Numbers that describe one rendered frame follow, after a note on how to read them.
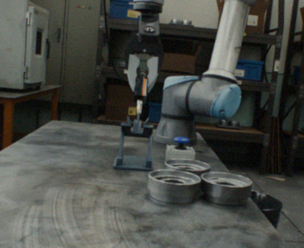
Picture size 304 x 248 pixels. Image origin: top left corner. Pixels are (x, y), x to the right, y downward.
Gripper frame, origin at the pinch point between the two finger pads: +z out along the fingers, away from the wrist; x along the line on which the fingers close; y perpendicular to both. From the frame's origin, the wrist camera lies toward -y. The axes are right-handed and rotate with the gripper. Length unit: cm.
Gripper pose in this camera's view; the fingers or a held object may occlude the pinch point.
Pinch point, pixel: (141, 87)
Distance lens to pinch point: 101.2
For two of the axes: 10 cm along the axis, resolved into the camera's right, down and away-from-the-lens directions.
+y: -0.5, -1.4, 9.9
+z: -0.9, 9.9, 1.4
